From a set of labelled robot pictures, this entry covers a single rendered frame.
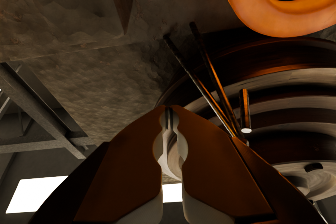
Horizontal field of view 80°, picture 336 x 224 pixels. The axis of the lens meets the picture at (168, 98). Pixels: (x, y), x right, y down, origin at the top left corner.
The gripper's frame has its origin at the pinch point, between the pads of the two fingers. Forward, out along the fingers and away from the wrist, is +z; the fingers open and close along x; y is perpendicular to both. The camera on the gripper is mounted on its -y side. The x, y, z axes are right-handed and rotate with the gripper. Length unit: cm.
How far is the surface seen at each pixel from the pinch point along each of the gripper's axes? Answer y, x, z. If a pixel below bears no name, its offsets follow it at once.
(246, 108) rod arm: 4.5, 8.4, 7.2
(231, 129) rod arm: 7.5, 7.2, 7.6
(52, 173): 582, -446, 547
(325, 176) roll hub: 22.5, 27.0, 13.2
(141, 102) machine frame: 18.9, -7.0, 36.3
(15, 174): 597, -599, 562
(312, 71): 2.9, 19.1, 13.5
